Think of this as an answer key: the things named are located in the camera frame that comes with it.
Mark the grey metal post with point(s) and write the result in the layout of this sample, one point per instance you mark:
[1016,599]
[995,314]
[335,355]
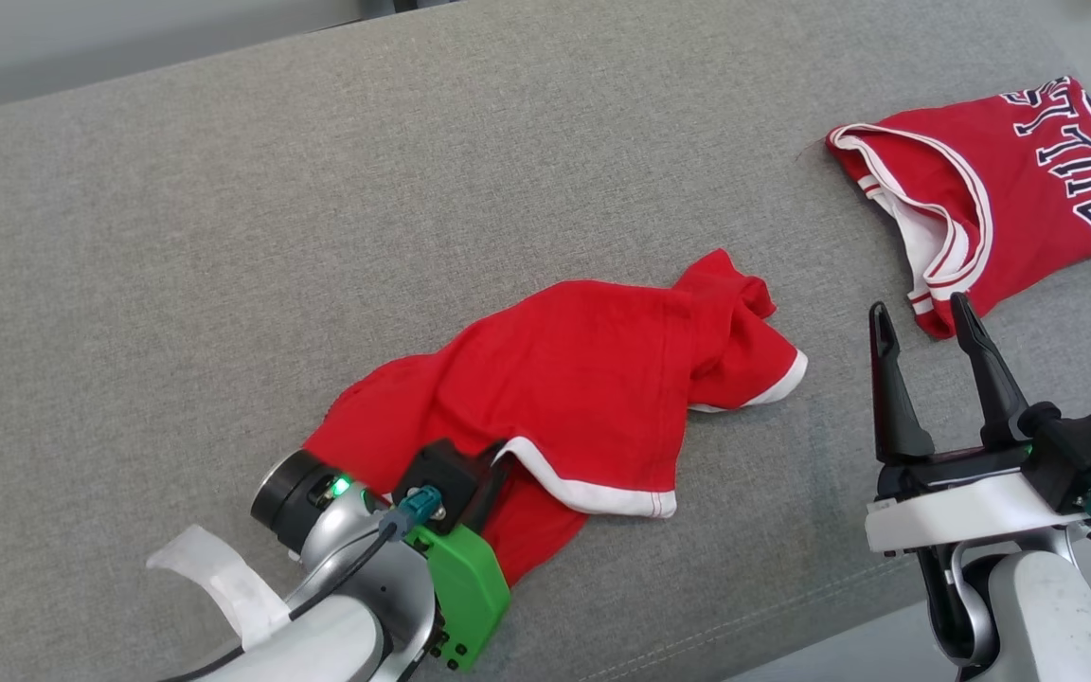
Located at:
[408,6]

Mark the red garment with white trim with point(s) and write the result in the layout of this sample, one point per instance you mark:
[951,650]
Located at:
[583,379]

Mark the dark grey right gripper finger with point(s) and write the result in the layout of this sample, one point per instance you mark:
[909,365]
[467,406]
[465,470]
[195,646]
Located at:
[991,379]
[896,398]

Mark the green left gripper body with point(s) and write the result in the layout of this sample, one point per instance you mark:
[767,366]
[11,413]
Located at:
[465,597]

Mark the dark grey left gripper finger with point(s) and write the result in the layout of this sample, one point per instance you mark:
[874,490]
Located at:
[493,493]

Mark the red white basketball jersey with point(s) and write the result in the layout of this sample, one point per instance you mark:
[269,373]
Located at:
[1028,189]

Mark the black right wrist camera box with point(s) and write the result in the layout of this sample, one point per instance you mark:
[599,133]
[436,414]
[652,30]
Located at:
[1085,459]

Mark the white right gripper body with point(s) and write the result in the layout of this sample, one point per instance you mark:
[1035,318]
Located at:
[962,511]

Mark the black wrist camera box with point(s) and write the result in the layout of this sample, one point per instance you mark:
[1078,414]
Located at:
[441,474]
[1085,459]

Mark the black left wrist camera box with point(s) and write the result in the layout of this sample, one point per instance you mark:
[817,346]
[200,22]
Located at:
[441,474]

